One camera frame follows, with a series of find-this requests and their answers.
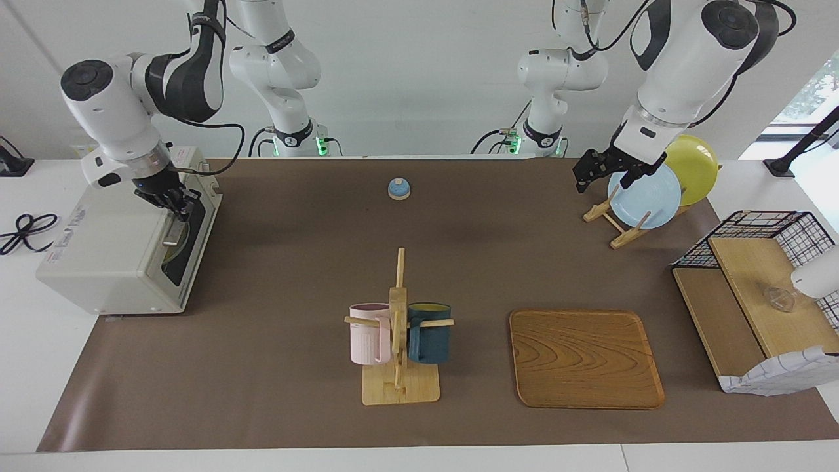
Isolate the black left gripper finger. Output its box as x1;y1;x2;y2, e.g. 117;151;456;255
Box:
572;149;612;195
619;156;667;193

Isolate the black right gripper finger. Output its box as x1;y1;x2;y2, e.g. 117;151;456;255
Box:
174;189;201;221

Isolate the glass oven door with handle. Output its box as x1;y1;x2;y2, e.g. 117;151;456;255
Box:
159;176;222;313

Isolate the cream toaster oven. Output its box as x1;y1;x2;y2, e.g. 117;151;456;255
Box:
36;146;222;316

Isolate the light blue plate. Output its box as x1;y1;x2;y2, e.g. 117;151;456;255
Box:
608;163;682;229

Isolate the yellow plate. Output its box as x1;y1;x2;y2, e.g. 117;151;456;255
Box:
663;135;720;207

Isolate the wooden plate rack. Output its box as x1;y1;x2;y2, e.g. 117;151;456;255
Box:
583;164;722;250

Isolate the small black clamp stand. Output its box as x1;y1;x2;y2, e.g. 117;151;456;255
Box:
0;136;35;178

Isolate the two-tier wooden shelf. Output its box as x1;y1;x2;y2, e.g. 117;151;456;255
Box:
672;236;839;394

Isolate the brown table mat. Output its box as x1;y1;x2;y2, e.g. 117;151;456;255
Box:
37;157;839;453

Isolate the clear drinking glass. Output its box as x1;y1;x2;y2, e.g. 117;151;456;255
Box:
762;283;798;313

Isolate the wooden serving tray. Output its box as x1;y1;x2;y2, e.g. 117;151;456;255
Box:
509;309;665;410

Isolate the white rounded device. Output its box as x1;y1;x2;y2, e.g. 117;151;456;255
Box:
790;246;839;300

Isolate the pink mug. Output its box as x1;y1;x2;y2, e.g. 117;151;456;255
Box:
349;303;392;366

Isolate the dark teal mug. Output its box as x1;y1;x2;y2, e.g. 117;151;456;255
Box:
408;302;452;364

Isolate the white checked cloth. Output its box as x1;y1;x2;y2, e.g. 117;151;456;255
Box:
718;346;839;396

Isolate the wooden mug tree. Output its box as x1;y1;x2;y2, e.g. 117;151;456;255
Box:
345;248;455;406

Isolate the coiled black cable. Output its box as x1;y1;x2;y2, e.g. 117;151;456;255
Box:
0;213;60;256

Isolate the black wire basket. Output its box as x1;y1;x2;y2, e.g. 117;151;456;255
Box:
672;210;839;328

